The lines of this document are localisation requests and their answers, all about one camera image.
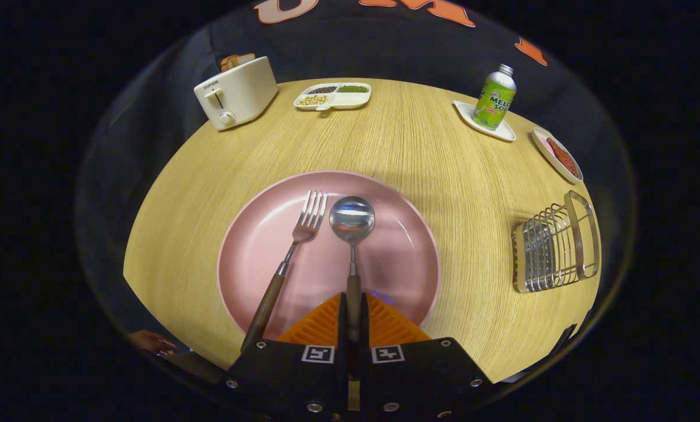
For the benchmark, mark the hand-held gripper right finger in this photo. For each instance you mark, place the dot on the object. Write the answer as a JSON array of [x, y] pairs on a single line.
[[420, 375]]

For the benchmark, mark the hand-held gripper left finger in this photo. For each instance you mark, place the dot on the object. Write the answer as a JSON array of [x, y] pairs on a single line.
[[285, 375]]

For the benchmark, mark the pink plate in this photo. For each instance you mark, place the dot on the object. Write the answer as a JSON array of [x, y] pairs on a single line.
[[396, 252]]

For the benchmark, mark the small white dish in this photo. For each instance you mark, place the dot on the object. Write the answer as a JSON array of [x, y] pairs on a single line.
[[546, 153]]

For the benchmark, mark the white square coaster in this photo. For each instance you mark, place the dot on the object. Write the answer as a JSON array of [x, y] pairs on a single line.
[[502, 132]]

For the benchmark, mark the red food slices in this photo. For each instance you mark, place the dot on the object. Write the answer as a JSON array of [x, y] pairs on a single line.
[[563, 158]]

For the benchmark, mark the pile of yellow beans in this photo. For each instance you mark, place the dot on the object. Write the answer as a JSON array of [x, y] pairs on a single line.
[[313, 100]]

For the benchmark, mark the white divided tray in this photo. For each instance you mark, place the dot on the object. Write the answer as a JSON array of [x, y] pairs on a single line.
[[350, 99]]

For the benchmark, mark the white toaster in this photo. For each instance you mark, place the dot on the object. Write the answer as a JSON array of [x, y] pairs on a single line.
[[241, 94]]

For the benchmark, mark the green soda bottle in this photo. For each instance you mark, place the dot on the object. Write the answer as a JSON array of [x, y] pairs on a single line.
[[494, 99]]

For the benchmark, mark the pile of dark beans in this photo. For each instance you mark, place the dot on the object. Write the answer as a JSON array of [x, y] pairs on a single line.
[[323, 90]]

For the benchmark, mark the pile of green beans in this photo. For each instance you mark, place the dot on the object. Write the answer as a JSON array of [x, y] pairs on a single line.
[[352, 89]]

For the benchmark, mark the toasted bread slice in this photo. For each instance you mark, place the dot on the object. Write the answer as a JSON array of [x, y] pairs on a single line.
[[245, 58], [229, 62]]

